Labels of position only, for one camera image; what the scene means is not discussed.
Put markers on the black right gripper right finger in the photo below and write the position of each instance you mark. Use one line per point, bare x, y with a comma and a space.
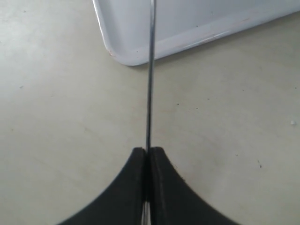
172, 201

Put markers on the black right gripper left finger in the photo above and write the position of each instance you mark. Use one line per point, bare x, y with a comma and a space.
122, 201

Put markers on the thin metal skewer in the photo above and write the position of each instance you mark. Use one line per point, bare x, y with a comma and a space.
146, 207

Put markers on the white plastic tray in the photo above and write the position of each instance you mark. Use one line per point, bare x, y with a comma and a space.
180, 24

